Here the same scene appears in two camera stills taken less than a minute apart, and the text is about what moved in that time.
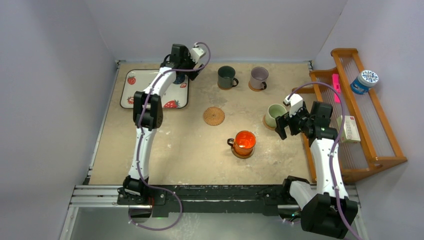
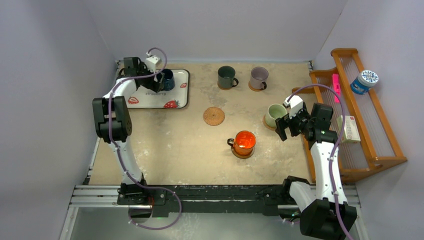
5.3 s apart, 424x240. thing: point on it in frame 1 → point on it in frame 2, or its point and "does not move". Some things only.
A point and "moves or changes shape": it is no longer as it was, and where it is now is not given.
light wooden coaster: x=254 y=89 does not move
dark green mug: x=226 y=79 does not move
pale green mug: x=274 y=111 does not move
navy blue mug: x=180 y=78 moves or changes shape
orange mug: x=243 y=143 does not move
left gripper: x=192 y=74 → x=154 y=85
